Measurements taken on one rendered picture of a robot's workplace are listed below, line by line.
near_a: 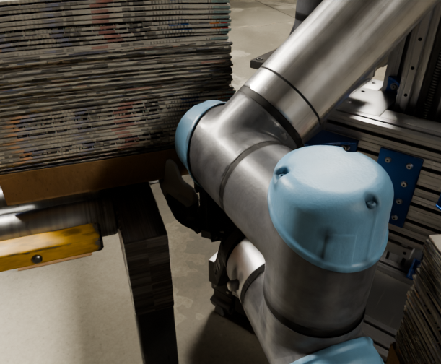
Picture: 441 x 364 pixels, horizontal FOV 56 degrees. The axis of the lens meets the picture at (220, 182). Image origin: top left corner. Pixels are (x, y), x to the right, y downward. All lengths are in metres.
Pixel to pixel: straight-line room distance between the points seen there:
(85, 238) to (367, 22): 0.33
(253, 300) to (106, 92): 0.27
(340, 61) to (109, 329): 1.20
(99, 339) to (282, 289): 1.16
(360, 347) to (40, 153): 0.38
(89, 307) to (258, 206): 1.25
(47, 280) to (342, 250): 1.45
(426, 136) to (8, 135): 0.74
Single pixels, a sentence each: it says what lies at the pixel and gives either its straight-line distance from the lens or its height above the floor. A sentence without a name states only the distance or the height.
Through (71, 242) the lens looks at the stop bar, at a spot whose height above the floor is 0.82.
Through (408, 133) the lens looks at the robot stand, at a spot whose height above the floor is 0.73.
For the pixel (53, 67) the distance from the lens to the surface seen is 0.48.
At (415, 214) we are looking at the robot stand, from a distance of 1.00.
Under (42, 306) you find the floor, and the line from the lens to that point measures 1.56.
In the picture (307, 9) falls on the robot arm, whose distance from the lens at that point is 0.95.
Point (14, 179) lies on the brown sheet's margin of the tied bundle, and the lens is 0.53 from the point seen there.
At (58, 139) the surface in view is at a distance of 0.50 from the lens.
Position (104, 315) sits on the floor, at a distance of 1.47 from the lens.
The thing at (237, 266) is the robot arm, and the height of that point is 0.83.
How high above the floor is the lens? 1.10
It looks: 33 degrees down
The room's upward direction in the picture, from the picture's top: straight up
